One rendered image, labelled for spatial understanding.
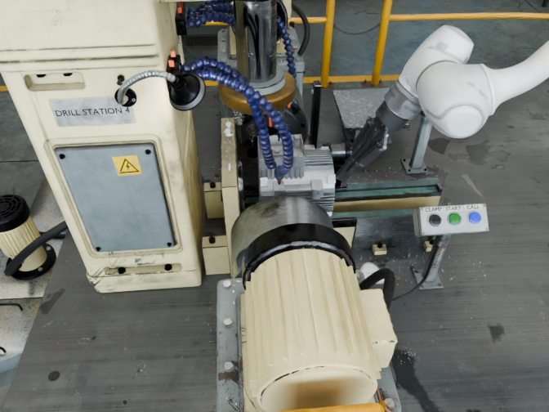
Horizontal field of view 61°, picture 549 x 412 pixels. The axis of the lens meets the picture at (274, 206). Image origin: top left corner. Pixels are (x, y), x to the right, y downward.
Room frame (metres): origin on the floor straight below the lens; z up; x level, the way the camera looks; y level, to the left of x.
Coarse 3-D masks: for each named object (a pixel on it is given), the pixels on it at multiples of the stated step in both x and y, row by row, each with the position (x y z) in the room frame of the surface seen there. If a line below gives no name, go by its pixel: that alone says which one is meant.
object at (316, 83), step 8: (312, 88) 1.14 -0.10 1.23; (320, 88) 1.13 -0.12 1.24; (312, 96) 1.15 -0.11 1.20; (320, 96) 1.13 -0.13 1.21; (312, 104) 1.14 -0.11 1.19; (312, 112) 1.14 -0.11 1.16; (312, 120) 1.13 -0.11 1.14; (312, 128) 1.13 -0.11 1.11; (312, 136) 1.13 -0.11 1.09; (312, 144) 1.13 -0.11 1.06
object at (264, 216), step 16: (256, 208) 0.76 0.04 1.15; (272, 208) 0.75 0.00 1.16; (288, 208) 0.75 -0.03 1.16; (304, 208) 0.75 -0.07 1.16; (320, 208) 0.78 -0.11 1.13; (240, 224) 0.74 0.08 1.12; (256, 224) 0.71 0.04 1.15; (272, 224) 0.70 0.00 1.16; (320, 224) 0.72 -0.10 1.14; (240, 240) 0.70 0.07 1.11; (240, 256) 0.65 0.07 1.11; (240, 272) 0.62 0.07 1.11
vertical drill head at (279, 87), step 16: (272, 0) 0.97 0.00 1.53; (240, 16) 0.96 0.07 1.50; (256, 16) 0.95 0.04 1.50; (272, 16) 0.97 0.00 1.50; (240, 32) 0.96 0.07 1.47; (256, 32) 0.95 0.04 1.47; (272, 32) 0.97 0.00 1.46; (240, 48) 0.97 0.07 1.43; (256, 48) 0.95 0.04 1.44; (272, 48) 0.97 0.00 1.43; (240, 64) 0.97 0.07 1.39; (256, 64) 0.95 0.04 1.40; (272, 64) 0.97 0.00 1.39; (256, 80) 0.95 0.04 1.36; (272, 80) 0.96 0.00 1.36; (288, 80) 1.00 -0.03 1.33; (224, 96) 0.95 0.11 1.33; (240, 96) 0.93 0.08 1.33; (272, 96) 0.93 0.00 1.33; (288, 96) 0.94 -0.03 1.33; (240, 112) 0.92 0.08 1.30; (240, 128) 0.95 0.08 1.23
